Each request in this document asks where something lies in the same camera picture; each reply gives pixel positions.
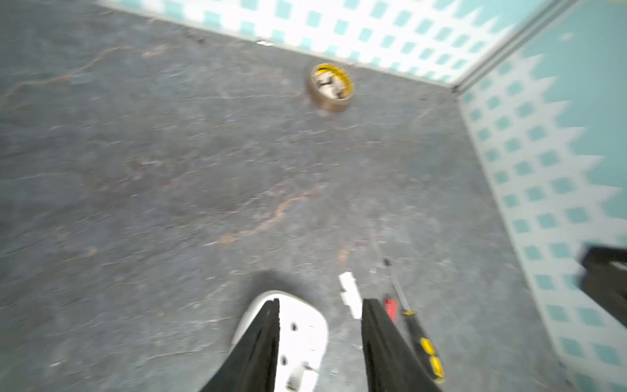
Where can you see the black yellow screwdriver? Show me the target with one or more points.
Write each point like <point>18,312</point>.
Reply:
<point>424,349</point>

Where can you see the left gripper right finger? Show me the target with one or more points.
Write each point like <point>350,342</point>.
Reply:
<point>390,363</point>

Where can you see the white alarm clock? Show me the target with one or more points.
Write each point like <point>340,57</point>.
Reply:
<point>303,339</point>

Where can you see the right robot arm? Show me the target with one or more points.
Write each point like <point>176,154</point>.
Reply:
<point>604,279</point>

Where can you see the brown tape roll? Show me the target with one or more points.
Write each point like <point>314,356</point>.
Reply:
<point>330,87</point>

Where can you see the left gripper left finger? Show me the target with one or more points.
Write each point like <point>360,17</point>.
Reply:
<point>252,364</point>

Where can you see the white battery cover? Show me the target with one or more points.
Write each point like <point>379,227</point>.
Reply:
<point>350,294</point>

